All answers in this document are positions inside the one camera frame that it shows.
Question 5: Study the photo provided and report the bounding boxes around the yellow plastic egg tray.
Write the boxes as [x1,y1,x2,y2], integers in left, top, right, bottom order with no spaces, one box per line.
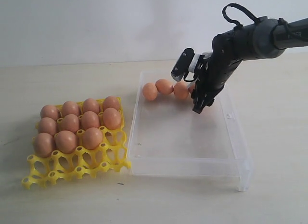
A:
[21,96,132,191]

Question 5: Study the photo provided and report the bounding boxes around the brown egg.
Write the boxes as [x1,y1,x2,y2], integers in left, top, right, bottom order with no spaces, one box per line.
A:
[142,82,158,101]
[33,132,56,158]
[102,96,121,111]
[82,127,103,150]
[82,98,100,114]
[38,117,57,136]
[61,101,81,117]
[103,107,122,130]
[173,81,189,100]
[59,114,79,133]
[81,111,100,130]
[40,105,60,121]
[55,130,78,154]
[188,84,195,93]
[155,79,173,95]

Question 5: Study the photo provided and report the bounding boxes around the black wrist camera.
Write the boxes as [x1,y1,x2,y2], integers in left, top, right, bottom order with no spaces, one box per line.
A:
[171,48,195,82]

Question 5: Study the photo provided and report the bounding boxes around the clear plastic box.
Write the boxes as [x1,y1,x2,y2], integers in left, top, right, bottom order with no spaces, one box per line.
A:
[127,70,254,192]

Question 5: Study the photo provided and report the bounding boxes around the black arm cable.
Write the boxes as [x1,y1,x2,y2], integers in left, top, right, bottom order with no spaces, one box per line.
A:
[221,3,268,29]

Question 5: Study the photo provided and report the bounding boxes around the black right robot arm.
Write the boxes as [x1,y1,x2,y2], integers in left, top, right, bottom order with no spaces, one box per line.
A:
[191,17,308,114]

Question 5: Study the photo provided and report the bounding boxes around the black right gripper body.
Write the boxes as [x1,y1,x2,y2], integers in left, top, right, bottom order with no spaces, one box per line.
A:
[192,53,238,106]

